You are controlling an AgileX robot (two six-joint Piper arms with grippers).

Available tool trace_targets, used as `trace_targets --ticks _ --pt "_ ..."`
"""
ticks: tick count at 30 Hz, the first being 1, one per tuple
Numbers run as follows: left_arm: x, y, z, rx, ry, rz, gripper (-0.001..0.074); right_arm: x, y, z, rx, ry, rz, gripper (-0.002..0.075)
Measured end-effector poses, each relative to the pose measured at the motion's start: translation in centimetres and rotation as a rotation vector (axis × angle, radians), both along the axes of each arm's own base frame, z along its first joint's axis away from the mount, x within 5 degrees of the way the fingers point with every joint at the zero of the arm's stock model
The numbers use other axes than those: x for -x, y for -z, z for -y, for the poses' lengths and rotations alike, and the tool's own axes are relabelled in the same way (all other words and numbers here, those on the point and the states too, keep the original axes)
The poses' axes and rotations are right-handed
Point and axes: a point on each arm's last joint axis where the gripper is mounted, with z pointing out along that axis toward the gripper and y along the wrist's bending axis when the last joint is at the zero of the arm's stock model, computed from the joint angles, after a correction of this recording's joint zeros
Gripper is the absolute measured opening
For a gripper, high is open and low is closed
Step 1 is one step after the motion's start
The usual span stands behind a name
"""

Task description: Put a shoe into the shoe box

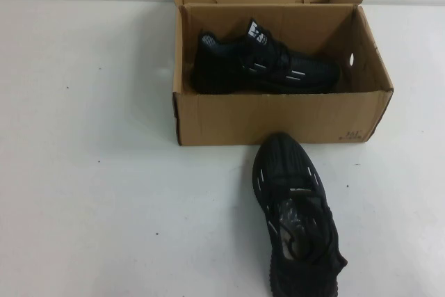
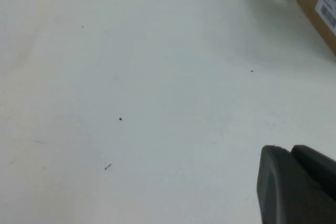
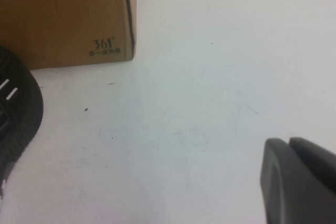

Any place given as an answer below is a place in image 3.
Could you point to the brown cardboard shoe box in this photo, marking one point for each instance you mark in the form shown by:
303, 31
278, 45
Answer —
65, 16

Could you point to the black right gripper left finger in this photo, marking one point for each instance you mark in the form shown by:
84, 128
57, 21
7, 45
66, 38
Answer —
288, 187

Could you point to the black knit sneaker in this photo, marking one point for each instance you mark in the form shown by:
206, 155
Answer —
18, 108

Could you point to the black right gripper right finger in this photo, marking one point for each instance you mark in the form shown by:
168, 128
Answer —
315, 153

